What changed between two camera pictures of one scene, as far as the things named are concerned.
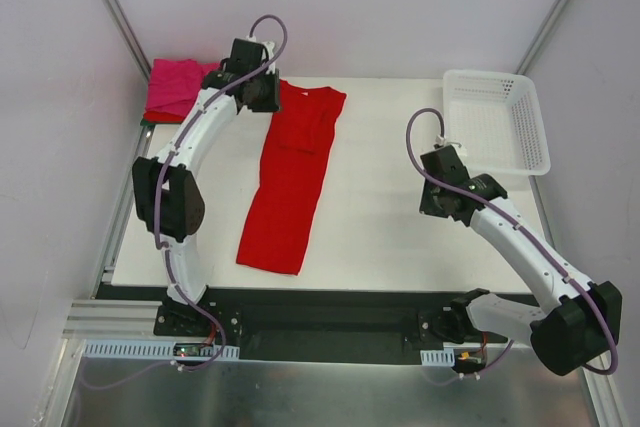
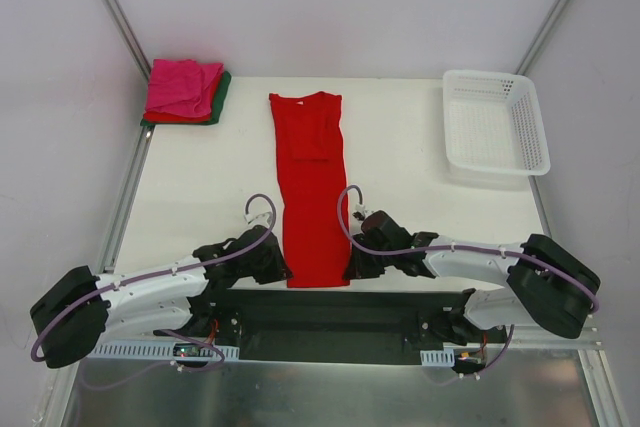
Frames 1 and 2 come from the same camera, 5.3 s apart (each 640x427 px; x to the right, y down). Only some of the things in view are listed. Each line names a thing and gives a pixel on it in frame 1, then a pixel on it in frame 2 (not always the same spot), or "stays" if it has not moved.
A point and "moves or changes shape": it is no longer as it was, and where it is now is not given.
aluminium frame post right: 558,11 stays
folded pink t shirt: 175,83 stays
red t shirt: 296,147 moves or changes shape
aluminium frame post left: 113,4 stays
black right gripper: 432,203 → 363,262
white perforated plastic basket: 498,118 stays
